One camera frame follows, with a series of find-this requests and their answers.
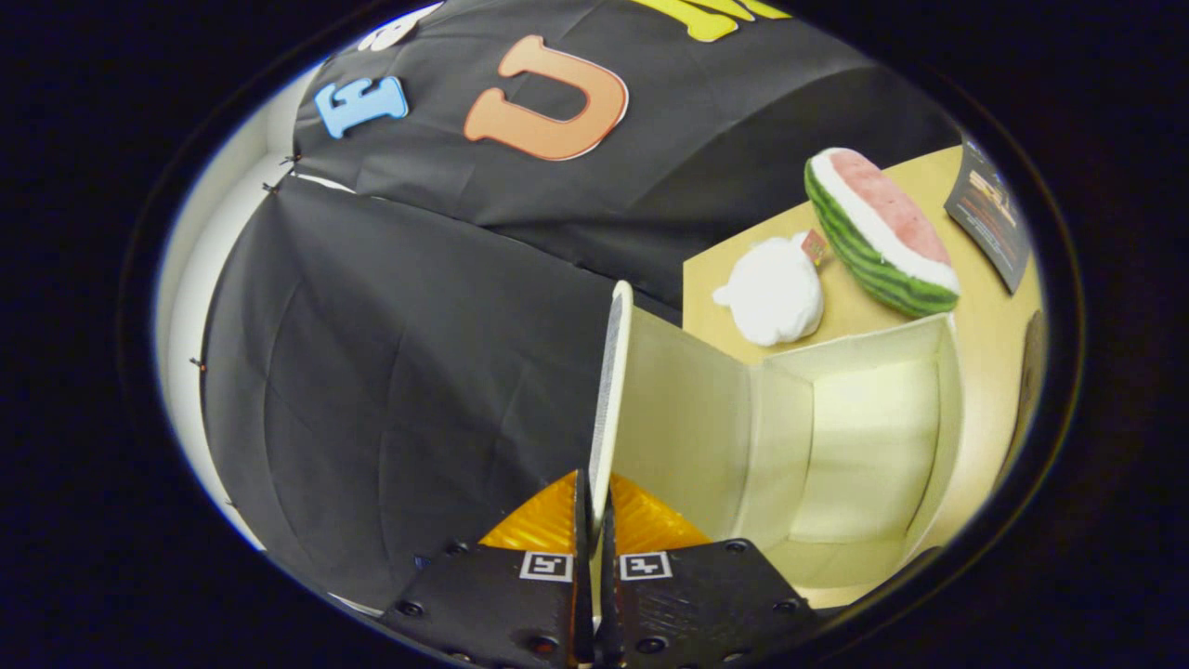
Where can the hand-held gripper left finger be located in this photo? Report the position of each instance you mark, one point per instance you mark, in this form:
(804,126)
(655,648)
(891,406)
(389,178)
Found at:
(502,604)

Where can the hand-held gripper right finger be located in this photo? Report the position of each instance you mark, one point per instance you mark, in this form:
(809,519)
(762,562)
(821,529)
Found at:
(706,604)

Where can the beige fabric storage box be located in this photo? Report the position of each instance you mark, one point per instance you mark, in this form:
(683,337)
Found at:
(873,446)

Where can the brown fuzzy shoe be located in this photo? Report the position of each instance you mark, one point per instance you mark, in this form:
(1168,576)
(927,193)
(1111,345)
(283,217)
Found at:
(1031,372)

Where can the white plush toy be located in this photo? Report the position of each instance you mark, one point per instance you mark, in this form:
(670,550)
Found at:
(771,293)

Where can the watermelon slice plush toy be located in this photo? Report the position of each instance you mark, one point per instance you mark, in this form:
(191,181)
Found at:
(882,232)

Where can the black cover book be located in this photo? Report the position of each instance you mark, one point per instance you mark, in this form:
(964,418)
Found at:
(989,209)

